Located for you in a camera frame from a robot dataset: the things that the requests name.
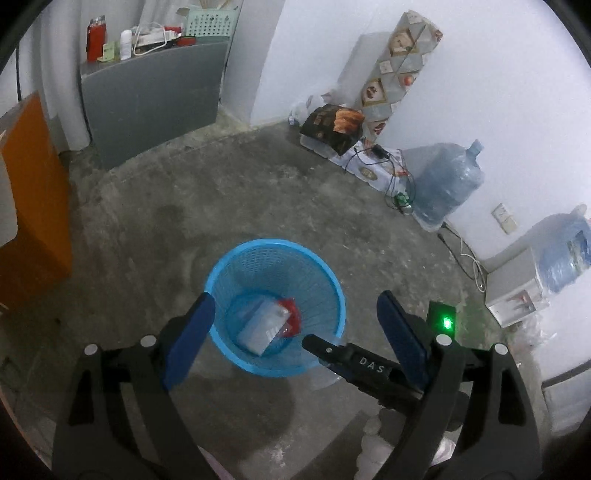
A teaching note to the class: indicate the white printed carton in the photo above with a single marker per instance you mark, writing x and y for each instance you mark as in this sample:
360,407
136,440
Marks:
369,173

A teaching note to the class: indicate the red thermos bottle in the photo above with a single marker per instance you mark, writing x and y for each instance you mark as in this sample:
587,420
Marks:
96,41

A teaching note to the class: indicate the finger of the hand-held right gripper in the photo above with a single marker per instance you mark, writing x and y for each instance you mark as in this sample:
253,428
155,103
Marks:
364,364

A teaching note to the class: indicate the white wall socket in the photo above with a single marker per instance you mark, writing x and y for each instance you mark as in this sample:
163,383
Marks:
504,218

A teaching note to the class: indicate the red tape roll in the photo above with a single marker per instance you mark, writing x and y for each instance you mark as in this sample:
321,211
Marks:
187,41

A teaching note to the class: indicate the dark snack box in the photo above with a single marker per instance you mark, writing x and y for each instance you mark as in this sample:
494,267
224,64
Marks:
321,129

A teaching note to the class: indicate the white power strip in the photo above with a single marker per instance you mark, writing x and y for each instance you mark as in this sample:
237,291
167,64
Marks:
154,36

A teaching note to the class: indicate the red crumpled wrapper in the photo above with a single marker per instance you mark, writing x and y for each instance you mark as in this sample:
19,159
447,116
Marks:
292,318

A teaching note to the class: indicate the orange cabinet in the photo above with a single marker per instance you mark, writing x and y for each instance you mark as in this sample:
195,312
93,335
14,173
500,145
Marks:
37,207

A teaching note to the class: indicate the white small bottle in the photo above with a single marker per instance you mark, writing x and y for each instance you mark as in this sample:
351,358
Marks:
126,46

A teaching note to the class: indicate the grey cabinet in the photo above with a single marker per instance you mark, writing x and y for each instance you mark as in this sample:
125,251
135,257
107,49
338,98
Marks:
147,101

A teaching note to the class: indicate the white curtain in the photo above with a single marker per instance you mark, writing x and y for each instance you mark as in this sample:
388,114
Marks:
64,92

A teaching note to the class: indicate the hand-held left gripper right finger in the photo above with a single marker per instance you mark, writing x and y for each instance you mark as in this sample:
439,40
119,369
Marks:
401,337

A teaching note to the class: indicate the tall patterned box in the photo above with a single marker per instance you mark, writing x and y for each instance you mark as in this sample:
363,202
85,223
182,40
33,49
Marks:
397,69

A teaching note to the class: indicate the blue plastic waste basket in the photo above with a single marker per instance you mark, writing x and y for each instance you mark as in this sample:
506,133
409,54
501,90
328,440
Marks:
277,258

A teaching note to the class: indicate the white plastic bag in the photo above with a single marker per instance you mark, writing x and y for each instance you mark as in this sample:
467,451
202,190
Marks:
304,108

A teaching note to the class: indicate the clear plastic bag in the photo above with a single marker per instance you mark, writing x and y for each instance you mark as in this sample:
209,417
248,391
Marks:
531,334

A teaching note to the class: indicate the blue water jug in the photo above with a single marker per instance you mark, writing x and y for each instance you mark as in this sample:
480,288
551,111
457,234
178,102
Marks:
563,254
443,184

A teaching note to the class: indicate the white flat packet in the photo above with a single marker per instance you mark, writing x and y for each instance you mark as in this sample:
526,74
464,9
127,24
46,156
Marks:
263,327

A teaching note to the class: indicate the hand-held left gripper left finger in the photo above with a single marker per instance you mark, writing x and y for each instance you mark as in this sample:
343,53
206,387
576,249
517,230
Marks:
189,341

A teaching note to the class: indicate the green can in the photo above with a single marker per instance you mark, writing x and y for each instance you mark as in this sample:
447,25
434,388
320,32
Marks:
403,203

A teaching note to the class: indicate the green small box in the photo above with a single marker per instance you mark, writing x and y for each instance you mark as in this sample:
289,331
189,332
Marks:
109,51

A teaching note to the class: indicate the white water dispenser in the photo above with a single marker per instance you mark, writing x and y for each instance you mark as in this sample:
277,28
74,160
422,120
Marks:
508,277

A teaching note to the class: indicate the green perforated storage basket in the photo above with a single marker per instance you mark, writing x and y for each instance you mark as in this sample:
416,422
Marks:
207,25

